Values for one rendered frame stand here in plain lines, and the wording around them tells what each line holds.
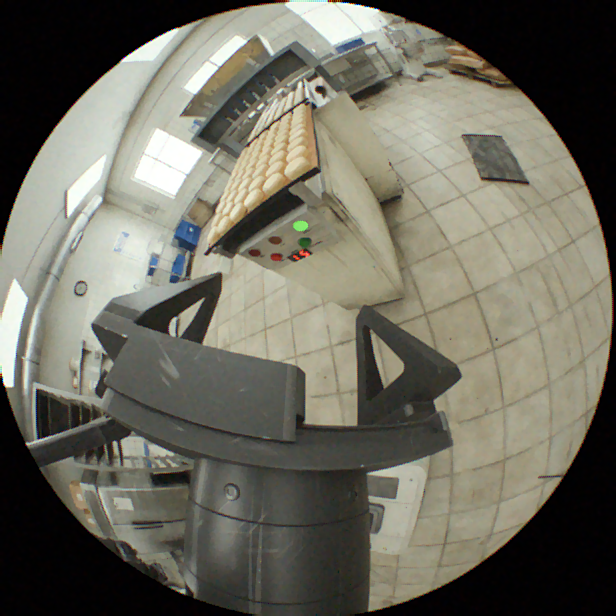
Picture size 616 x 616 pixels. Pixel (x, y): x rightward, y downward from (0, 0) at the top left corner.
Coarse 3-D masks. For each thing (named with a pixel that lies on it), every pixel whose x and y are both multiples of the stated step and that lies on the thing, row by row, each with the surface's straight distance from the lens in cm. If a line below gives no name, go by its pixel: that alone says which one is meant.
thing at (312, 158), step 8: (312, 128) 59; (312, 136) 53; (288, 144) 61; (312, 144) 49; (288, 152) 55; (312, 152) 45; (312, 160) 42; (264, 192) 48; (264, 200) 45; (232, 224) 53
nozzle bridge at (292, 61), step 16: (288, 48) 104; (304, 48) 103; (272, 64) 112; (288, 64) 112; (304, 64) 112; (320, 64) 114; (272, 80) 113; (288, 80) 107; (240, 96) 116; (224, 112) 120; (208, 128) 126; (224, 128) 123; (208, 144) 120; (224, 144) 129
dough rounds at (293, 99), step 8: (304, 88) 155; (288, 96) 152; (296, 96) 125; (304, 96) 120; (280, 104) 142; (288, 104) 117; (296, 104) 106; (272, 112) 134; (280, 112) 110; (264, 120) 130; (272, 120) 110; (256, 128) 127; (264, 128) 113
